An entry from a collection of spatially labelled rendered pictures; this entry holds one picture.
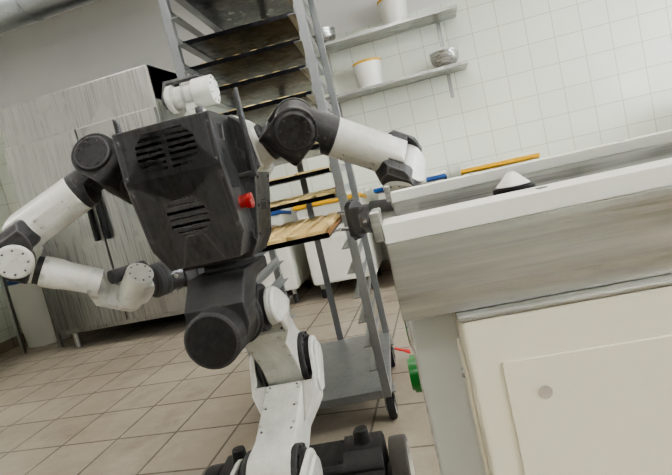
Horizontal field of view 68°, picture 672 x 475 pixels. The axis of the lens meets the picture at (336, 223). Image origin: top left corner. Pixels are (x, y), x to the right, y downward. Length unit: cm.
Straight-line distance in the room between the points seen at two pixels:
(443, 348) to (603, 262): 11
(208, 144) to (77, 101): 351
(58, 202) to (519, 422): 109
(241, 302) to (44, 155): 368
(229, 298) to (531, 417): 79
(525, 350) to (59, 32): 558
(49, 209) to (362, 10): 366
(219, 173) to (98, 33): 457
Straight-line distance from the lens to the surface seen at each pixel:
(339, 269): 387
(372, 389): 191
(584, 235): 31
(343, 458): 146
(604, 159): 62
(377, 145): 111
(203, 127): 98
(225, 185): 97
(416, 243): 29
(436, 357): 36
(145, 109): 406
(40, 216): 126
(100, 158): 118
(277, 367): 142
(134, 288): 130
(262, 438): 132
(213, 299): 105
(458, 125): 436
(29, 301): 543
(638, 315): 32
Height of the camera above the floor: 93
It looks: 5 degrees down
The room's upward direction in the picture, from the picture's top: 13 degrees counter-clockwise
